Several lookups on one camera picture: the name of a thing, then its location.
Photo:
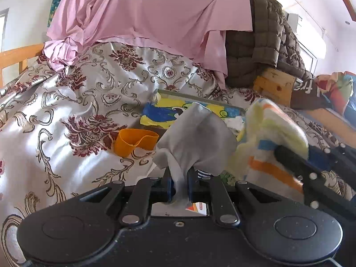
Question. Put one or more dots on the brown printed cloth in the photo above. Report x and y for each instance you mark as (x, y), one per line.
(308, 96)

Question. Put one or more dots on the olive quilted jacket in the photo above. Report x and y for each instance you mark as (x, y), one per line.
(271, 44)

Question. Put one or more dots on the navy striped sock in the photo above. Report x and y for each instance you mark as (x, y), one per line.
(203, 173)

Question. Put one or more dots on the grey cloth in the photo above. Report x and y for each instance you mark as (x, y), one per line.
(198, 139)

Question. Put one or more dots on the pink sheet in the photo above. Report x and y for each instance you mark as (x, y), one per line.
(195, 29)

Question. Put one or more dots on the orange elastic band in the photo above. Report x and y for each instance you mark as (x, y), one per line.
(129, 139)

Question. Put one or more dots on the cartoon frog towel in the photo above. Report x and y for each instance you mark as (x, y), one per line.
(163, 112)

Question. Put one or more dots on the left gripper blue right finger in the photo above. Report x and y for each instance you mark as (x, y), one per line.
(211, 191)

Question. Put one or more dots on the bag of green pieces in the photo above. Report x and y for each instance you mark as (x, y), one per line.
(231, 178)

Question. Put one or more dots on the striped towel orange blue yellow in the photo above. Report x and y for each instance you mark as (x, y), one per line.
(266, 127)

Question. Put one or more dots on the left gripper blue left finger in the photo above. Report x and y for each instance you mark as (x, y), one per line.
(140, 198)

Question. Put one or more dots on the grey tray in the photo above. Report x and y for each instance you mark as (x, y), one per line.
(194, 100)

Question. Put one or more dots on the white quilted cloth blue print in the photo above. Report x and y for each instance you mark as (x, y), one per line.
(235, 124)

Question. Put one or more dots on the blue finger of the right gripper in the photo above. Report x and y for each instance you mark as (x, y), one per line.
(313, 182)
(328, 158)

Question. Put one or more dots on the floral satin bedspread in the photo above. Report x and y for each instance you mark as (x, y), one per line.
(58, 128)

